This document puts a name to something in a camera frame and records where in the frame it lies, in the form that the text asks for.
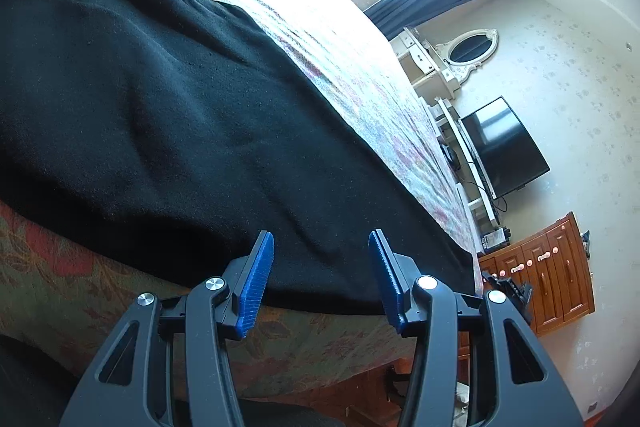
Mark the small black device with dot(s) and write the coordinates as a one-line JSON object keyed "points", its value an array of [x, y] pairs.
{"points": [[495, 239]]}

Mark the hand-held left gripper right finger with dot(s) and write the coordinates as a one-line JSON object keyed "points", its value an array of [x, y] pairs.
{"points": [[387, 282]]}

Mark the black flat television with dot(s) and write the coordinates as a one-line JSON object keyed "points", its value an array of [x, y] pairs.
{"points": [[505, 147]]}

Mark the white television stand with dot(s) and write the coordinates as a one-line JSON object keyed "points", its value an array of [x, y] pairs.
{"points": [[467, 147]]}

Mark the oval mirror white frame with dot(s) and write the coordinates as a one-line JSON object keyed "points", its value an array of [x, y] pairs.
{"points": [[469, 48]]}

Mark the white vanity table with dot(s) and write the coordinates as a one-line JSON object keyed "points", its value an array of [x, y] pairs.
{"points": [[420, 57]]}

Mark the black pants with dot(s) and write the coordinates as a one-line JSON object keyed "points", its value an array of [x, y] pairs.
{"points": [[150, 107]]}

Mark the wooden cabinet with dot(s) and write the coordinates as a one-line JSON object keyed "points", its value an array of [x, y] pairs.
{"points": [[555, 277]]}

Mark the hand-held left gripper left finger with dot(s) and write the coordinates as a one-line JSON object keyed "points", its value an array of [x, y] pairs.
{"points": [[255, 292]]}

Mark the floral bedspread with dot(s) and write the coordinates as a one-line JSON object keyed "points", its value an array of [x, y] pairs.
{"points": [[350, 72]]}

